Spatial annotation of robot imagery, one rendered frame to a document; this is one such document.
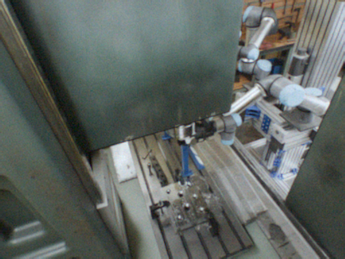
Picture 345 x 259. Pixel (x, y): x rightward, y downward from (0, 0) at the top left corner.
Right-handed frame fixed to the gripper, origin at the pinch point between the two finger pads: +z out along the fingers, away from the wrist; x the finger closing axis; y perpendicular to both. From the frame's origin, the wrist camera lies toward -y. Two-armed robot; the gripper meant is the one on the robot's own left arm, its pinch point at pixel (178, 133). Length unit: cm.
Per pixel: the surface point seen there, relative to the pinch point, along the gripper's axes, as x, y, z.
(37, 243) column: -31, 3, 67
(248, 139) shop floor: 105, 147, -135
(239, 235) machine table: -37, 57, -21
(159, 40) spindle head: -13, -53, 8
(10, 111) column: -35, -52, 47
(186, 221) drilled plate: -22, 48, 6
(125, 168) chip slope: 60, 79, 34
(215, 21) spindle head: -12, -55, -12
